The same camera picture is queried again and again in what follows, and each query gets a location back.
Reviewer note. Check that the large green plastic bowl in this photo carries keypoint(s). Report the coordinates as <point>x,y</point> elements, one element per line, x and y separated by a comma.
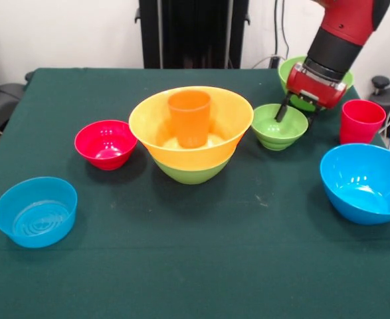
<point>191,176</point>
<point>285,71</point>

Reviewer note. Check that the orange plastic cup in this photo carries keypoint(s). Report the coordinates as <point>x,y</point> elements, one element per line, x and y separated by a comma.
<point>189,123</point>

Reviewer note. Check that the small blue plastic bowl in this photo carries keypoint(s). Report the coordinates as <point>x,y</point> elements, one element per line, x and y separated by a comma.
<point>35,236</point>

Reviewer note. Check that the small green plastic bowl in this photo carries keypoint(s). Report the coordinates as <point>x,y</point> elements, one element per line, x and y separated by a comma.
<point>274,139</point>

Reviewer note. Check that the large orange plastic bowl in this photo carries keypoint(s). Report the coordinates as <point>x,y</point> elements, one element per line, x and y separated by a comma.
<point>148,113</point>

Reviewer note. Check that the large blue plastic bowl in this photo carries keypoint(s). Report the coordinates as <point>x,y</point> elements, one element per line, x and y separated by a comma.
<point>347,206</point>

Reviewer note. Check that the black round knob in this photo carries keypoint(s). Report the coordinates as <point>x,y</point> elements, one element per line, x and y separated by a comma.
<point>380,81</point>

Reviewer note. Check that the dark green table cloth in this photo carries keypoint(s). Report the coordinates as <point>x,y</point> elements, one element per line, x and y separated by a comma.
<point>248,266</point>

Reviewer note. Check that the black chair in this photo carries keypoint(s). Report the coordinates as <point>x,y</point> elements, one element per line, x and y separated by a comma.
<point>2,99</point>

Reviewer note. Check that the black plug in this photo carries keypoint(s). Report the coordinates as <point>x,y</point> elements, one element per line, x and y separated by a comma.
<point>275,61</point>

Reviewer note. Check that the small pink plastic bowl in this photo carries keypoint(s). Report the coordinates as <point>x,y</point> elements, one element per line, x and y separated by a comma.
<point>105,159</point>

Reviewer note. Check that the red plastic cup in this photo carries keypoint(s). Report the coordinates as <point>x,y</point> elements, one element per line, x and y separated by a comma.
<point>360,131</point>

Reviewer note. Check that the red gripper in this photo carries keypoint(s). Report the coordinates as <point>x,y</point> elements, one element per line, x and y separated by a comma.
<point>317,89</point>

